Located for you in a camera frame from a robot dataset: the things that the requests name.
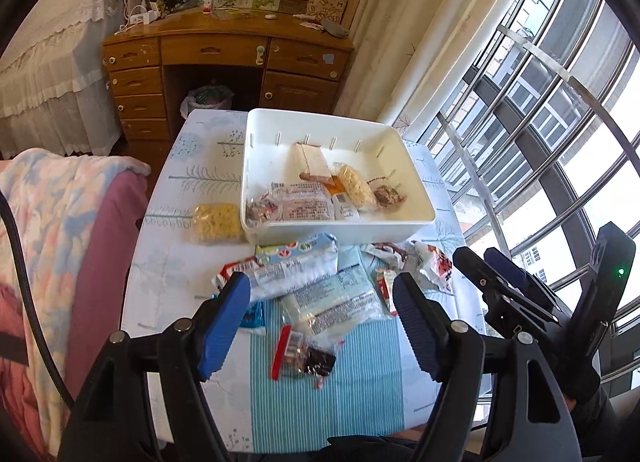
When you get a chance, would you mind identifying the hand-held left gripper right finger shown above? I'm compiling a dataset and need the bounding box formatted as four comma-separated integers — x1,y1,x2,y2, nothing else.
392,272,583,462

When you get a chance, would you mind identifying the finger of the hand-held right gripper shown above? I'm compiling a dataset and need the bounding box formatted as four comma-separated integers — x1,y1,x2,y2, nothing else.
482,247,571,323
452,246,556,343

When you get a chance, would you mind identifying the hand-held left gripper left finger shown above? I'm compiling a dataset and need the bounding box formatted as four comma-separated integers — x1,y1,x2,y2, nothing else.
57,272,252,462

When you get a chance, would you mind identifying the small blue foil packet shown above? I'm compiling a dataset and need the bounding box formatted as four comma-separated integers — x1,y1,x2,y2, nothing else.
240,299,266,330

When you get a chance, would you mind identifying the red white bread wrapper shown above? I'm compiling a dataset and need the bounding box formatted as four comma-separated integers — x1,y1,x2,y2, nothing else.
410,241,455,293

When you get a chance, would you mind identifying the small white packet red edge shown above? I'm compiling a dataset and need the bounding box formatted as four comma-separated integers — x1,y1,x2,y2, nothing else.
372,267,401,319

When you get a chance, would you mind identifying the red-edged packet dark filling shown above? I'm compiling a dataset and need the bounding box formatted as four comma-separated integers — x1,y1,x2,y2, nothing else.
270,324,338,390

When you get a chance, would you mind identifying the light blue packet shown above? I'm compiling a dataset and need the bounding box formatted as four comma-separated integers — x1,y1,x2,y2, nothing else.
277,264,388,343

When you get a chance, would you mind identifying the silver biscuit pack red end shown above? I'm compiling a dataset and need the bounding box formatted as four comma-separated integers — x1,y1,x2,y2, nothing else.
214,233,340,301

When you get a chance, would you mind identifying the small bag of yellow puffs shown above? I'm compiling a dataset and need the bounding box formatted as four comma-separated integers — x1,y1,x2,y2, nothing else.
191,203,247,245

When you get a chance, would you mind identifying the clear packet brown filling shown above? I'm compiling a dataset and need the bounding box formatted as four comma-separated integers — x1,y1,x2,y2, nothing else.
372,182,408,210

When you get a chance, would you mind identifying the shiny clear nut packet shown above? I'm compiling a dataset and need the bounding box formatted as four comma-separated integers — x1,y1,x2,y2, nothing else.
245,194,281,230

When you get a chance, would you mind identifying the orange white bar packet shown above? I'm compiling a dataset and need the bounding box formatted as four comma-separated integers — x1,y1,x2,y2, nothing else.
325,177,362,223

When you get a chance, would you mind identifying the white plastic bin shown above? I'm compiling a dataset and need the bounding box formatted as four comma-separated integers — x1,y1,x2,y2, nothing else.
240,108,437,247

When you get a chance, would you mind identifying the beige wafer pack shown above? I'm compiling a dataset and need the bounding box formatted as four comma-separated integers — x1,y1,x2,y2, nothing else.
291,142,335,183

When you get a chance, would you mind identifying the teal striped placemat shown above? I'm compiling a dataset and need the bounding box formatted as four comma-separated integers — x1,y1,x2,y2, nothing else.
247,244,416,455

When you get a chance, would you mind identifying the window with metal bars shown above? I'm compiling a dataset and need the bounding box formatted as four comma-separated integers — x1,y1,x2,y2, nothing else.
395,0,640,423

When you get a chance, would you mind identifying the pink quilt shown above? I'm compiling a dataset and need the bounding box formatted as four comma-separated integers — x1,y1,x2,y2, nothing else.
65,172,148,393

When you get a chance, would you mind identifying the pastel floral blanket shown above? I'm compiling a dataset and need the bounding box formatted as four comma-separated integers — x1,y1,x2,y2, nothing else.
0,148,151,458

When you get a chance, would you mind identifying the waste bin with bag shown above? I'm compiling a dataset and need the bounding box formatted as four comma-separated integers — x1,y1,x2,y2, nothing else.
180,84,236,120

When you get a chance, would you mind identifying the cream curtain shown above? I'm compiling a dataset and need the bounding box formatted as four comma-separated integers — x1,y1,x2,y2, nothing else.
332,0,546,140

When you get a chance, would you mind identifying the wooden desk with drawers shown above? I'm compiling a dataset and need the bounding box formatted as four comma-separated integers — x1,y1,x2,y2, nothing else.
101,12,355,143

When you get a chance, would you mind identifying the grey pouch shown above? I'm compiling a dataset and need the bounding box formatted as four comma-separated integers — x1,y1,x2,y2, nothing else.
320,18,353,38

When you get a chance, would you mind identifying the printed cardboard box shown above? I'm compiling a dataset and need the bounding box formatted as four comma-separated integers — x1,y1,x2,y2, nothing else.
306,0,350,25

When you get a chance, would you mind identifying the white lace cover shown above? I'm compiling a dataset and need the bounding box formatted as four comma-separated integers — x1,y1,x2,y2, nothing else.
0,0,131,157

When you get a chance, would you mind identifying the black cable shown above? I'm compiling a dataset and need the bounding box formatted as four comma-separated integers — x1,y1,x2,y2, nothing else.
0,189,76,405

